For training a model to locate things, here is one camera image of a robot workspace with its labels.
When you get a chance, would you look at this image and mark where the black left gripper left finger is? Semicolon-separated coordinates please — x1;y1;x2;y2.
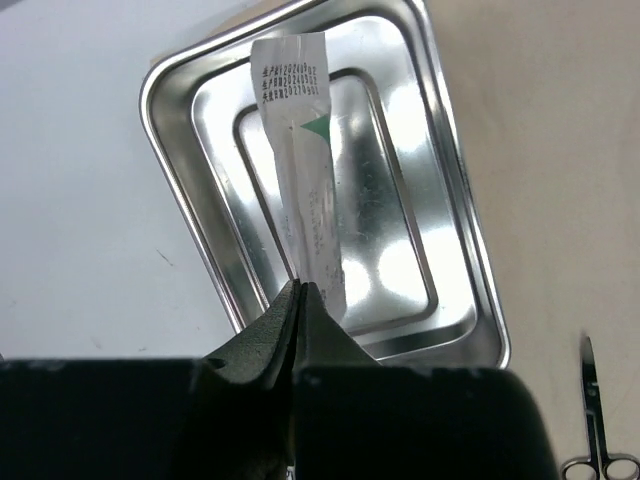
1;281;300;479

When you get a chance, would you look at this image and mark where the beige cloth wrap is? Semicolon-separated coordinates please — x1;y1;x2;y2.
149;1;639;461

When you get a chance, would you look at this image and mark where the green suture packet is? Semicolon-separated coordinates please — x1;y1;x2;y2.
250;32;347;321

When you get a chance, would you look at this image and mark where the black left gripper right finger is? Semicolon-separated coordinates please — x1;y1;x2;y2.
292;283;558;479

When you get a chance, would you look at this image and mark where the stainless steel instrument tray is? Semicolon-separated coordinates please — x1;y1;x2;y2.
139;1;511;368

